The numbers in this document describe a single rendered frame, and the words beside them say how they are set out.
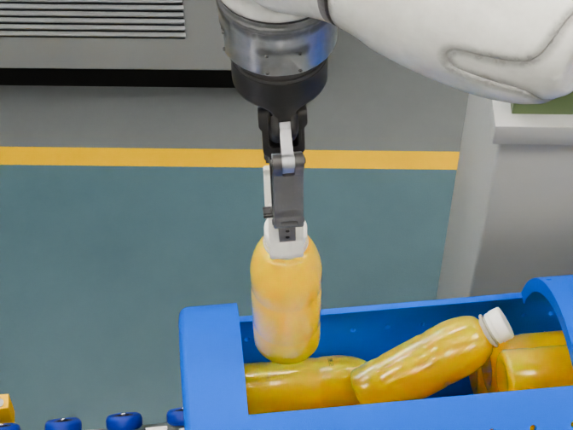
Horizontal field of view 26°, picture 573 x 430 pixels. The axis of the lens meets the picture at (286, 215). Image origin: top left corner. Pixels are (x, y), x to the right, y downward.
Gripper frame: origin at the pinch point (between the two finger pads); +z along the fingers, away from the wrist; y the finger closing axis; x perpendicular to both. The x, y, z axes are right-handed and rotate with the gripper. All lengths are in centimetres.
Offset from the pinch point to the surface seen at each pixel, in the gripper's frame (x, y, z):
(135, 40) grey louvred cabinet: -24, -163, 126
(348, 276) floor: 22, -100, 146
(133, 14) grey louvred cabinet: -23, -162, 117
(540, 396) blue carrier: 25.2, 6.6, 24.8
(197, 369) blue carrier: -9.3, 1.0, 22.8
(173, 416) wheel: -14, -9, 48
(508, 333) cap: 25.2, -5.1, 30.7
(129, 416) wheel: -19, -9, 48
